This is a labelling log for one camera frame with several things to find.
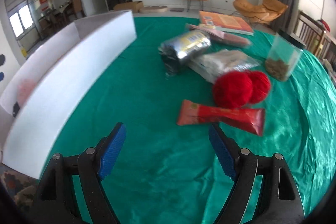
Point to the cardboard box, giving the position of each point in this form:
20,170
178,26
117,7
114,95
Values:
133,6

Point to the clear jar black lid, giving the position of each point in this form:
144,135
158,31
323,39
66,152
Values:
284,55

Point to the red snack packet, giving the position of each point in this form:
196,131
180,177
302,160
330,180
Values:
249,120

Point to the wooden chair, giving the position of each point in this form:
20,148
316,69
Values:
317,39

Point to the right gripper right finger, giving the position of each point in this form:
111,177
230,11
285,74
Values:
279,200

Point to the clear chopsticks packet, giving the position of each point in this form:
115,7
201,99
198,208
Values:
213,65

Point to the orange book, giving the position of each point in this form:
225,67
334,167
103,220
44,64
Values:
226,23

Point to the pink incense packet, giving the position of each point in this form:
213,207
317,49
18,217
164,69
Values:
222,37

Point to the red yarn ball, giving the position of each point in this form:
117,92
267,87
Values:
239,88

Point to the silver foil bag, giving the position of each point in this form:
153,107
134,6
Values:
179,51

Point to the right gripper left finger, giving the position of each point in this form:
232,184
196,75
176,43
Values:
55,200

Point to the green satin tablecloth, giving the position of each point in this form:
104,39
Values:
168,173

